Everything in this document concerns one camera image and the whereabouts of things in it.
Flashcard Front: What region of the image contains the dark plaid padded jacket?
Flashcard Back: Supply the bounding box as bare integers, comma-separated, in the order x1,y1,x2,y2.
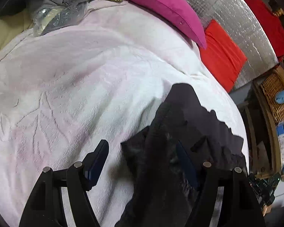
116,84,247,226

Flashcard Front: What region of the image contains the wooden shelf unit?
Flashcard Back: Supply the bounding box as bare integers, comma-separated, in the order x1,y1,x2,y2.
238,81,282,179

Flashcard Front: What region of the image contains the white pink bed blanket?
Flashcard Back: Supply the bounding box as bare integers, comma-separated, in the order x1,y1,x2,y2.
0,1,246,226

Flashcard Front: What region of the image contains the wicker basket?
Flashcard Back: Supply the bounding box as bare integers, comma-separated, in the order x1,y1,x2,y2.
260,73,284,125

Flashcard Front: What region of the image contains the red pillow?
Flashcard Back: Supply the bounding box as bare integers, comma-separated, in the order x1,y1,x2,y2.
200,20,247,92

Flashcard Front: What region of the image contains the beige bed sheet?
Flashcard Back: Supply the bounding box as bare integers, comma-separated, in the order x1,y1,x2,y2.
0,8,33,50

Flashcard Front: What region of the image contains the red hanging cloth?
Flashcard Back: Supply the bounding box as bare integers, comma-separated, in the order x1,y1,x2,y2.
244,0,284,61

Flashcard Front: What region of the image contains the clear plastic bag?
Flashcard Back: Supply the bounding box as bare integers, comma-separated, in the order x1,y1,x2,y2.
33,2,87,37

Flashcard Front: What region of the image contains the magenta pillow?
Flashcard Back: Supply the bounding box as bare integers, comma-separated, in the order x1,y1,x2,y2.
130,0,207,48

